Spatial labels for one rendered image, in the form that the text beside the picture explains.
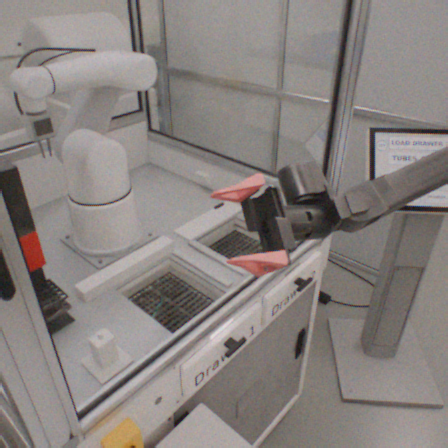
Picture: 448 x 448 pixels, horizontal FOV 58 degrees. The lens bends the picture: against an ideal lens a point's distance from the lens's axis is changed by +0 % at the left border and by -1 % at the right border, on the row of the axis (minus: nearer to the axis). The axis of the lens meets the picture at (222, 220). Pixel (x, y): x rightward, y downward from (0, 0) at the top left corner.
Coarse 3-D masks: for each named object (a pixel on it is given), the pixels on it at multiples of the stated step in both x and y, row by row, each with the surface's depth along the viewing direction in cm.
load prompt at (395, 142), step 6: (390, 138) 149; (396, 138) 149; (402, 138) 149; (408, 138) 149; (414, 138) 149; (420, 138) 149; (426, 138) 149; (432, 138) 148; (438, 138) 148; (444, 138) 148; (390, 144) 149; (396, 144) 149; (402, 144) 149; (408, 144) 149; (414, 144) 149; (420, 144) 148; (426, 144) 148; (432, 144) 148; (438, 144) 148; (444, 144) 148; (432, 150) 148
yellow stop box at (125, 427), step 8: (120, 424) 84; (128, 424) 84; (112, 432) 83; (120, 432) 83; (128, 432) 83; (136, 432) 83; (104, 440) 81; (112, 440) 81; (120, 440) 81; (128, 440) 81; (136, 440) 83
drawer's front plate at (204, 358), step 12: (252, 312) 108; (240, 324) 106; (252, 324) 111; (216, 336) 102; (228, 336) 103; (240, 336) 108; (252, 336) 114; (204, 348) 98; (216, 348) 100; (240, 348) 111; (192, 360) 95; (204, 360) 98; (216, 360) 103; (228, 360) 108; (192, 372) 96; (204, 372) 100; (192, 384) 98
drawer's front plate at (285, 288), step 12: (312, 264) 128; (288, 276) 121; (300, 276) 124; (276, 288) 116; (288, 288) 121; (264, 300) 114; (276, 300) 117; (264, 312) 116; (276, 312) 121; (264, 324) 118
